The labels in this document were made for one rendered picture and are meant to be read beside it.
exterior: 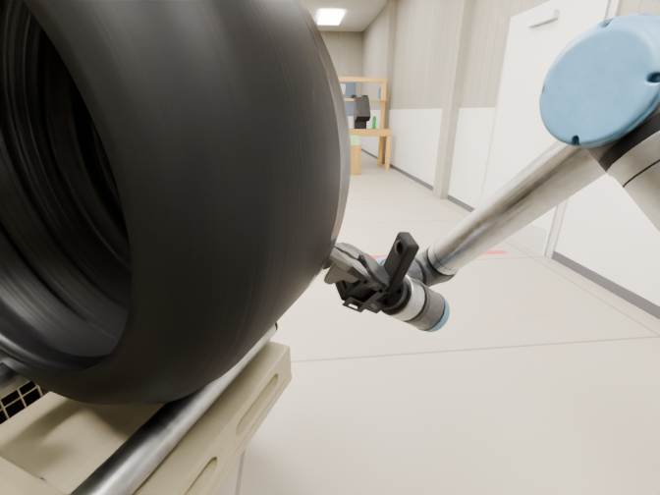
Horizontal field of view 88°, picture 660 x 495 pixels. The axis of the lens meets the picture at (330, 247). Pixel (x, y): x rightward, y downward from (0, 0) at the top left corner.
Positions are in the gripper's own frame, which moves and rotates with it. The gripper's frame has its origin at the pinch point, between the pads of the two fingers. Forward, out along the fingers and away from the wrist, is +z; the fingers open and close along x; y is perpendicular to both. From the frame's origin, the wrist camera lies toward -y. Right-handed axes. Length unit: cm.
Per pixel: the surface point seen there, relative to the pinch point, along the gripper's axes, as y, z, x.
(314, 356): 91, -99, 58
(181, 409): 20.4, 13.4, -17.4
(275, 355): 19.9, -2.9, -6.7
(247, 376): 21.9, 1.8, -10.4
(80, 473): 39.2, 17.4, -17.1
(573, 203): -82, -271, 133
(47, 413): 48, 21, -5
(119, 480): 21.9, 18.7, -24.3
